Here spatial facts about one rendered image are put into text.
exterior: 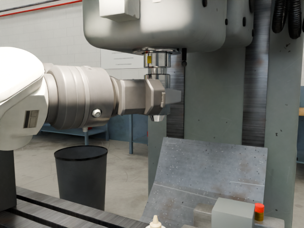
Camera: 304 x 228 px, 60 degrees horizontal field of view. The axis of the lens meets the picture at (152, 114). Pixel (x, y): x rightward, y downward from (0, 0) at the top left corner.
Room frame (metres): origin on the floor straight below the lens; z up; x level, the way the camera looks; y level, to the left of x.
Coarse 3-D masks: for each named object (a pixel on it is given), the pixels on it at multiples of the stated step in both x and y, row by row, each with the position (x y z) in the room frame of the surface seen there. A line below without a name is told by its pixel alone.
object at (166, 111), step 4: (160, 80) 0.44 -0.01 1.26; (164, 80) 0.45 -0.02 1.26; (168, 80) 0.45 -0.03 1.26; (164, 84) 0.45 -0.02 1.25; (168, 84) 0.45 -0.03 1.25; (168, 104) 0.45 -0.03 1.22; (164, 108) 0.45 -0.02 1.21; (168, 108) 0.45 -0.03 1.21; (160, 112) 0.44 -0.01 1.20; (164, 112) 0.45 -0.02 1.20; (168, 112) 0.45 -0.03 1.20
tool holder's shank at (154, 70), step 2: (150, 68) 0.47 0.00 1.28; (152, 68) 0.46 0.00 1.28; (154, 68) 0.45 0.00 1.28; (156, 68) 0.45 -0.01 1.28; (158, 68) 0.45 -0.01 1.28; (160, 68) 0.46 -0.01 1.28; (162, 68) 0.46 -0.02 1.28; (152, 70) 0.46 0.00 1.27; (154, 70) 0.45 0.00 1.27; (156, 70) 0.45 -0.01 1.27; (158, 70) 0.45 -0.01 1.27; (160, 70) 0.45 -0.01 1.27; (162, 70) 0.46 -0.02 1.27; (152, 72) 0.46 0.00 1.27; (154, 72) 0.45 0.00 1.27; (156, 72) 0.45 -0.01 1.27; (158, 72) 0.45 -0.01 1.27; (160, 72) 0.45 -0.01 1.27; (162, 72) 0.46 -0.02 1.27
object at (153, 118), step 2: (150, 116) 0.46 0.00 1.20; (152, 116) 0.45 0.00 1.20; (154, 116) 0.45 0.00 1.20; (156, 116) 0.45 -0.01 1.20; (158, 116) 0.45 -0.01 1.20; (160, 116) 0.45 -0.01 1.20; (162, 116) 0.45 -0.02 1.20; (164, 116) 0.46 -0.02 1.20; (150, 118) 0.46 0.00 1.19; (152, 118) 0.45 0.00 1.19; (154, 118) 0.45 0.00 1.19; (156, 118) 0.45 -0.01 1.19; (158, 118) 0.45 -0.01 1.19; (160, 118) 0.45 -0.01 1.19; (162, 118) 0.46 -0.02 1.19; (152, 120) 0.46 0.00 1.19; (154, 120) 0.45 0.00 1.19; (156, 120) 0.45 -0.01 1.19; (158, 120) 0.45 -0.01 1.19; (160, 120) 0.46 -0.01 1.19; (162, 120) 0.46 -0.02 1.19
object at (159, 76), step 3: (144, 75) 0.46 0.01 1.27; (147, 75) 0.45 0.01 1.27; (150, 75) 0.44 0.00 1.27; (153, 75) 0.44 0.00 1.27; (156, 75) 0.44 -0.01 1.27; (159, 75) 0.44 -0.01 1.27; (162, 75) 0.44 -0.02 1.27; (165, 75) 0.45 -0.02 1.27; (168, 75) 0.45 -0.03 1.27; (144, 78) 0.46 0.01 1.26; (147, 78) 0.45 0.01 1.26; (150, 78) 0.44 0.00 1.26; (153, 78) 0.44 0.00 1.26; (156, 78) 0.44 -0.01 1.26; (159, 78) 0.44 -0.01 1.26; (162, 78) 0.44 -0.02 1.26; (165, 78) 0.45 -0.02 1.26; (168, 78) 0.45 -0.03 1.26
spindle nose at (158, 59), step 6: (144, 54) 0.45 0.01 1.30; (150, 54) 0.44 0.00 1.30; (156, 54) 0.44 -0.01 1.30; (162, 54) 0.44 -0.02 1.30; (168, 54) 0.45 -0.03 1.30; (144, 60) 0.45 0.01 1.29; (156, 60) 0.44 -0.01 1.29; (162, 60) 0.44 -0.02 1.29; (168, 60) 0.45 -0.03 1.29; (144, 66) 0.46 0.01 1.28; (150, 66) 0.45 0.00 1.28; (156, 66) 0.44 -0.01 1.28; (162, 66) 0.44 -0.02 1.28; (168, 66) 0.45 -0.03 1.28
